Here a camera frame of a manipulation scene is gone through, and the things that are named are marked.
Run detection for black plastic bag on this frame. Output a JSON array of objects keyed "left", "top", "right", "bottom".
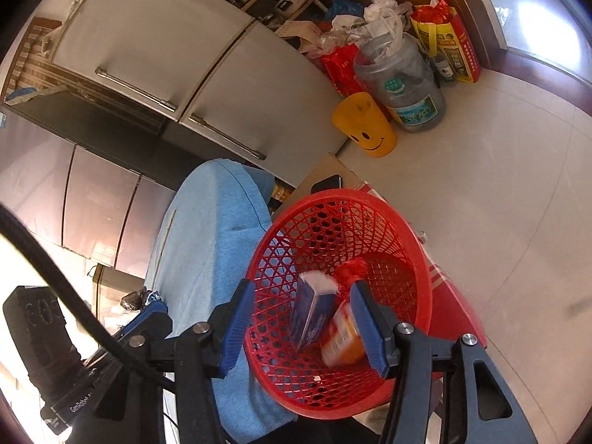
[{"left": 121, "top": 289, "right": 149, "bottom": 310}]

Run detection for white plastic bags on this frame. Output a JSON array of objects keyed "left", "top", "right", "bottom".
[{"left": 319, "top": 0, "right": 412, "bottom": 54}]

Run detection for large clear plastic jar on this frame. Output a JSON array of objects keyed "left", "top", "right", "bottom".
[{"left": 354, "top": 32, "right": 447, "bottom": 132}]

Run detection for blue and white box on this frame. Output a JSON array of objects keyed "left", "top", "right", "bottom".
[{"left": 290, "top": 270, "right": 340, "bottom": 350}]

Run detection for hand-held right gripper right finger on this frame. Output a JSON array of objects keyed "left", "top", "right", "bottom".
[{"left": 350, "top": 282, "right": 537, "bottom": 444}]

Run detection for red crumpled wrapper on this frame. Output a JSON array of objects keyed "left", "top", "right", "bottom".
[{"left": 333, "top": 259, "right": 368, "bottom": 297}]

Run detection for table with blue cloth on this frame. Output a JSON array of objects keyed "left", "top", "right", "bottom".
[{"left": 143, "top": 159, "right": 297, "bottom": 442}]

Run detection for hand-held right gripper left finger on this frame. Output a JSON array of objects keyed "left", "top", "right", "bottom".
[{"left": 104, "top": 280, "right": 257, "bottom": 444}]

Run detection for black phone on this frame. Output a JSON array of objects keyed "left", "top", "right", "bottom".
[{"left": 311, "top": 175, "right": 343, "bottom": 194}]

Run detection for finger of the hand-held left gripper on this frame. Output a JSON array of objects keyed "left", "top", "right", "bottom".
[{"left": 115, "top": 300, "right": 169, "bottom": 347}]

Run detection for small dark bottle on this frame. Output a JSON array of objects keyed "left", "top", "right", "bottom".
[{"left": 432, "top": 53, "right": 456, "bottom": 83}]

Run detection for red and yellow gift bag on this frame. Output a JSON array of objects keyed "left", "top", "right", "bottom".
[{"left": 411, "top": 0, "right": 482, "bottom": 84}]

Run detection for red plastic bag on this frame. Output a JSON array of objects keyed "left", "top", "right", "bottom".
[{"left": 320, "top": 44, "right": 394, "bottom": 123}]

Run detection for orange snack packet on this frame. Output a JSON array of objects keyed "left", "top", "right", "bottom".
[{"left": 320, "top": 300, "right": 371, "bottom": 367}]

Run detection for cardboard box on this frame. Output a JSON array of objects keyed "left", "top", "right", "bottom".
[{"left": 270, "top": 152, "right": 371, "bottom": 225}]

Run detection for red mesh basket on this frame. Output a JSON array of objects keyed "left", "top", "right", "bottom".
[{"left": 243, "top": 189, "right": 433, "bottom": 419}]

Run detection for grey multi-door refrigerator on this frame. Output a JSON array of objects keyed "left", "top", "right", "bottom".
[{"left": 0, "top": 102, "right": 181, "bottom": 283}]

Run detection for silver refrigerator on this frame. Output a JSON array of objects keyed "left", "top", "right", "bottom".
[{"left": 48, "top": 0, "right": 343, "bottom": 176}]

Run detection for blue plastic bag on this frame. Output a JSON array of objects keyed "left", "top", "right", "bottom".
[{"left": 326, "top": 0, "right": 366, "bottom": 21}]

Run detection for yellow smiley bucket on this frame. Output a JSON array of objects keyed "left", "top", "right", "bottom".
[{"left": 332, "top": 92, "right": 397, "bottom": 158}]

